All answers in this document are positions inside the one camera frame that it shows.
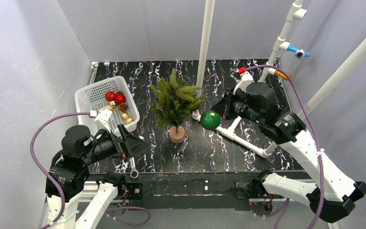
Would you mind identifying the green glitter bauble ornament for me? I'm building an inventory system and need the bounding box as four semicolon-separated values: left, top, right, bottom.
200;110;221;130

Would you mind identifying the brown pine cone ornament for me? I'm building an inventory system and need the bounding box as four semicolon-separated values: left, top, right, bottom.
118;103;128;113

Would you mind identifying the red bauble ornament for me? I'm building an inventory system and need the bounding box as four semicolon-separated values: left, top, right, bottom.
114;94;126;104
105;91;116;102

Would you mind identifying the small green christmas tree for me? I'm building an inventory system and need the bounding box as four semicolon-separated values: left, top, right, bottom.
150;69;205;144

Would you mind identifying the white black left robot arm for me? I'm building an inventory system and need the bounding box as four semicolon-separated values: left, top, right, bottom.
45;125;148;229

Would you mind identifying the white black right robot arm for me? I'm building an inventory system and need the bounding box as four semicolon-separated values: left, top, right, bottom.
212;83;366;223

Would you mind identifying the silver combination wrench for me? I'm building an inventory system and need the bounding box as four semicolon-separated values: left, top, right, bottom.
129;157;139;179

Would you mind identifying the gold bell ornament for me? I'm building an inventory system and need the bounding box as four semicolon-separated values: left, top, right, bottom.
118;109;134;124

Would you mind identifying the orange brass tap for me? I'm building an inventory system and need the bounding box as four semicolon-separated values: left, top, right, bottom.
274;70;293;81

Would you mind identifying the white plastic basket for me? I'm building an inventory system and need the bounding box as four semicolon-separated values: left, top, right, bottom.
74;76;140;136

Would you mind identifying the blue tap valve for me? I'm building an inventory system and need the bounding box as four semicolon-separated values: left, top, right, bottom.
287;45;311;59

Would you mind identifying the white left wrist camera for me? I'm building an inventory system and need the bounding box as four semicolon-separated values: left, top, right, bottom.
89;109;112;134

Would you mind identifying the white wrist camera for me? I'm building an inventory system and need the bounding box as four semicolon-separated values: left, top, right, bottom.
89;109;112;134
233;67;254;95

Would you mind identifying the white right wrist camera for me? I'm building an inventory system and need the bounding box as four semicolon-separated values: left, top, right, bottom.
233;67;254;95

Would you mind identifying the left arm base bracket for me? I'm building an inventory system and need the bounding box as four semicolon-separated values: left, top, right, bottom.
107;174;143;209

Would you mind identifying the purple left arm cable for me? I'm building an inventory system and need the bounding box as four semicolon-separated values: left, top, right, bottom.
30;112;152;229

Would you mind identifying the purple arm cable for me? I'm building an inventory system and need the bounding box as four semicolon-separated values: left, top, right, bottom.
244;64;325;229
30;112;152;229

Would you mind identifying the black front mounting rail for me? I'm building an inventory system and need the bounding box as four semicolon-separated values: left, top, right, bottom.
88;171;267;211

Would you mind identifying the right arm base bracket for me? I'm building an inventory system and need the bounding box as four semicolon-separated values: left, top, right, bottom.
232;180;274;217

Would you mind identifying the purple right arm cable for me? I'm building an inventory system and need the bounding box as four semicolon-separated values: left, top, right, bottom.
244;64;325;229

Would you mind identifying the white PVC pipe frame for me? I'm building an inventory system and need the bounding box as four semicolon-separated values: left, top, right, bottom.
196;0;366;158

